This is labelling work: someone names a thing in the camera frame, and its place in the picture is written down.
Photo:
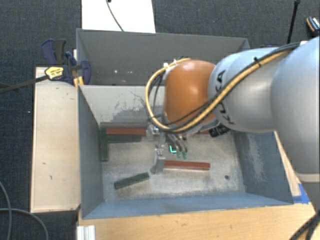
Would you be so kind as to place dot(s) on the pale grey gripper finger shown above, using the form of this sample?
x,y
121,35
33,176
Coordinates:
x,y
162,162
155,164

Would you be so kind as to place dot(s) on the dark green flat block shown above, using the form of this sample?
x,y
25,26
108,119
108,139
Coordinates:
x,y
104,146
123,138
131,181

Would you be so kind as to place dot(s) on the pale wood board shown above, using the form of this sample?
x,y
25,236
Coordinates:
x,y
55,144

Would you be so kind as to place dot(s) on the red-brown flat block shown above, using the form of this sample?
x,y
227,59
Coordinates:
x,y
187,165
125,131

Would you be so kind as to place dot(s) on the black cylinder on white bracket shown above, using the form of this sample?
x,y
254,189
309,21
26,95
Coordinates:
x,y
219,131

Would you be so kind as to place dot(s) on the grey metal bin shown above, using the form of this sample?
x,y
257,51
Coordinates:
x,y
135,179

